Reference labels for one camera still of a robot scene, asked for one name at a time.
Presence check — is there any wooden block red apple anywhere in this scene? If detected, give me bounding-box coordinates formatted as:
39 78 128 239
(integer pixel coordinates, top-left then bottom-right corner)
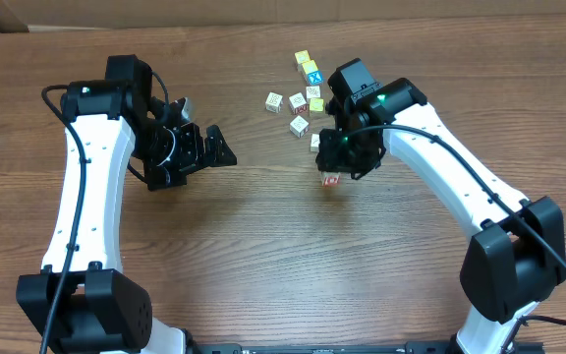
320 171 341 187

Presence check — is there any wooden block green side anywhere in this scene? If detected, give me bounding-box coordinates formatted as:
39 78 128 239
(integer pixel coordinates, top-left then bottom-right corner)
310 134 320 152

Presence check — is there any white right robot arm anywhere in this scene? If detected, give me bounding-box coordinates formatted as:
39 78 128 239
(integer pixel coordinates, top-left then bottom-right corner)
316 59 566 353

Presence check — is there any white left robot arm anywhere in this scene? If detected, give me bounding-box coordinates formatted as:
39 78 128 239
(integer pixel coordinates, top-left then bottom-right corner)
16 55 237 353

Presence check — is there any wooden block yellow top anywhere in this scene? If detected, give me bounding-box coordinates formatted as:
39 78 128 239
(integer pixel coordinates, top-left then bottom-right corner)
309 97 324 118

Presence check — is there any wooden block red letter I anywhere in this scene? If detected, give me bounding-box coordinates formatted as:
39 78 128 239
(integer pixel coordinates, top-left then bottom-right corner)
290 116 310 138

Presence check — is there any wooden block red letter Y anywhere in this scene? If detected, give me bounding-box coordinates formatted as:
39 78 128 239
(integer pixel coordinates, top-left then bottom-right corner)
265 92 283 113

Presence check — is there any plain wooden picture block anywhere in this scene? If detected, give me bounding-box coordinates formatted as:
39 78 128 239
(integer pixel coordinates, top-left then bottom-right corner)
306 86 321 101

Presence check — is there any wooden block red letter M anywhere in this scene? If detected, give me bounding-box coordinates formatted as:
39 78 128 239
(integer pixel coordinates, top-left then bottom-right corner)
289 92 309 115

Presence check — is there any wooden block blue X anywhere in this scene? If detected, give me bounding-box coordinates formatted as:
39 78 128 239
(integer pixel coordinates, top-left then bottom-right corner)
302 60 323 86

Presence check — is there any far yellow wooden block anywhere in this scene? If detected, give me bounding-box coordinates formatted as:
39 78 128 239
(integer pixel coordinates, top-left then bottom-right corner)
294 50 311 72

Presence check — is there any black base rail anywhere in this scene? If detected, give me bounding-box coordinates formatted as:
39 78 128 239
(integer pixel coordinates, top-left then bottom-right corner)
184 340 545 354

